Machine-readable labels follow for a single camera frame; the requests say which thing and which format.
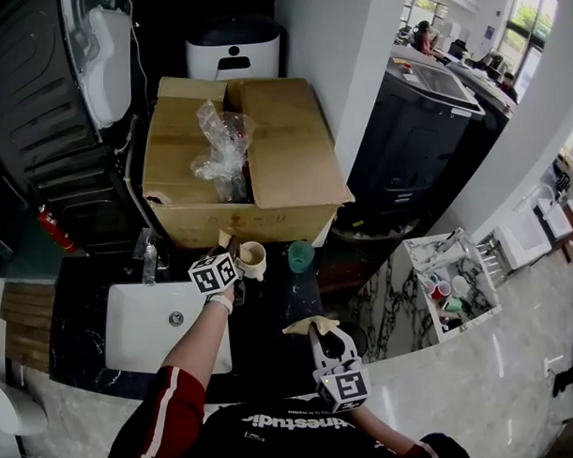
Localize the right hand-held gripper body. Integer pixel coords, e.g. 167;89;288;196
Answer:
311;355;373;415

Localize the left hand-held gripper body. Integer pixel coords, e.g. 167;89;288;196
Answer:
187;249;249;309

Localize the beige cup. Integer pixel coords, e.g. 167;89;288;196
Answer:
237;239;268;282

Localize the green translucent cup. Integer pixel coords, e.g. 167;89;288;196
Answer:
287;239;315;275

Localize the person's left forearm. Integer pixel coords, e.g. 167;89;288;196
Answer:
158;283;236;387

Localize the person's right forearm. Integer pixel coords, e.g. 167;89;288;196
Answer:
348;404;420;457

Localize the black round bin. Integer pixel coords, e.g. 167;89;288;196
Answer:
340;321;369;359

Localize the black marble washstand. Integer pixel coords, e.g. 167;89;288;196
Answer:
48;233;362;410

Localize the white marble sink cabinet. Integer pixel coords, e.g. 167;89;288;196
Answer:
347;222;506;368

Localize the chrome basin faucet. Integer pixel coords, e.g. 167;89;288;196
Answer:
131;226;170;287
438;226;471;254

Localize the person's black red-striped shirt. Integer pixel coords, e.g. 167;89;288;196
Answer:
104;361;491;458

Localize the white rectangular sink basin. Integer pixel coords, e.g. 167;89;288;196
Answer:
103;277;236;376

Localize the clear plastic bag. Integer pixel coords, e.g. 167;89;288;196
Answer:
188;97;258;205

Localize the red mug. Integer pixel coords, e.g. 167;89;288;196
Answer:
429;279;454;300

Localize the brown cardboard box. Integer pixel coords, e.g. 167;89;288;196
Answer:
140;72;360;255

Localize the round dark tray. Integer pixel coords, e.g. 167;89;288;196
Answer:
330;210;422;243

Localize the black ribbed metal appliance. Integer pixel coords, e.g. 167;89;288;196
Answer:
22;141;154;257

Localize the red fire extinguisher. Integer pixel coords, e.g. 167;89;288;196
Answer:
35;205;80;254

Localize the chrome towel rack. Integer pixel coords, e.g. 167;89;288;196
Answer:
474;234;510;288

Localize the dark stone platform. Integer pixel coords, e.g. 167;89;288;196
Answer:
0;212;91;283

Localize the wooden pallet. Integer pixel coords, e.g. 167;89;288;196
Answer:
0;281;55;374

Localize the white display basin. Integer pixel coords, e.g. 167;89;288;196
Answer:
534;184;573;242
493;221;555;271

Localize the white appliance with black lid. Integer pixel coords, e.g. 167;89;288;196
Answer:
183;12;283;84

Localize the black top-load washing machine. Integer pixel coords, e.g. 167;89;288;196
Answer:
345;53;489;231

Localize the black cloth item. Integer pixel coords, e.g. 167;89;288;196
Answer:
551;363;573;399

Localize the white plastic device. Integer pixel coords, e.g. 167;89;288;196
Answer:
54;0;136;130

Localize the white fixture with black slot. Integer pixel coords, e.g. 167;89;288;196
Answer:
0;375;51;436

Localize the grey ribbed metal appliance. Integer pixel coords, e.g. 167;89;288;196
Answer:
0;0;111;176

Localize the grey drain hose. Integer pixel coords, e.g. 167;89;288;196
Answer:
119;146;154;229

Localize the black panel with handle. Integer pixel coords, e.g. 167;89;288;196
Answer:
0;142;35;263

